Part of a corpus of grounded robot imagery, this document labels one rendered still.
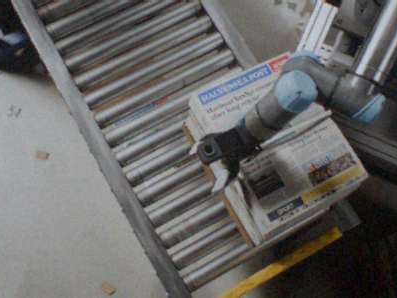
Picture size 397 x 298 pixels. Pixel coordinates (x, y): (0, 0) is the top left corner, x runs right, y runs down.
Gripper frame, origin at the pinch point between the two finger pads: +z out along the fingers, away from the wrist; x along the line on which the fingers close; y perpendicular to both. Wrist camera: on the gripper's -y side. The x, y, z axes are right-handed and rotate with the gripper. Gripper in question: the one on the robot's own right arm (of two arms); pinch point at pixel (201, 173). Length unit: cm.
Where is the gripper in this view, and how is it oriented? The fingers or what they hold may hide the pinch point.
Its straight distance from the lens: 129.9
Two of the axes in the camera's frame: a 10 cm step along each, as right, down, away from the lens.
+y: 7.1, -2.0, 6.8
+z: -5.2, 5.1, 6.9
